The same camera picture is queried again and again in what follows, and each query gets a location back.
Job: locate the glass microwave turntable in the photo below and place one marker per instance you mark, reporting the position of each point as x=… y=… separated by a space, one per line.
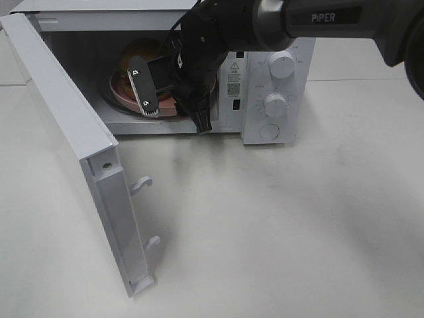
x=103 y=88

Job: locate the white microwave oven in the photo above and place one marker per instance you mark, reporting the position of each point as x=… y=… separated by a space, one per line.
x=87 y=38

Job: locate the white warning label sticker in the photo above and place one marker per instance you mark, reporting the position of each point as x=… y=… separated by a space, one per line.
x=234 y=79

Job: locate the lower white dial knob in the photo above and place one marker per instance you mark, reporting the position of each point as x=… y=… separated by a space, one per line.
x=275 y=105

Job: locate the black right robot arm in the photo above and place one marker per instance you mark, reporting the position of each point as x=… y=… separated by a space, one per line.
x=265 y=26

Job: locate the toy burger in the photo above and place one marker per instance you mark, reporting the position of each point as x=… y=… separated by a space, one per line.
x=148 y=49

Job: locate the round white door button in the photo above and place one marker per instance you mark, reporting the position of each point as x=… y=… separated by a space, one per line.
x=269 y=132

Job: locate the white dial knob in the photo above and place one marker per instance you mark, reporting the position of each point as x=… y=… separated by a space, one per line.
x=281 y=64
x=275 y=105

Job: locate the white microwave door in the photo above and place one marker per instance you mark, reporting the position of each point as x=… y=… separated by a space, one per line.
x=86 y=149

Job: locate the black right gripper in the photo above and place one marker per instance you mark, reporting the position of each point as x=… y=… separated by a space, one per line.
x=197 y=51

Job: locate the pink plate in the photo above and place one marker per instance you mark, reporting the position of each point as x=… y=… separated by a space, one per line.
x=122 y=91

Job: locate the upper white dial knob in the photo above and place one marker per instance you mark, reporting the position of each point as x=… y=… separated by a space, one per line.
x=281 y=64

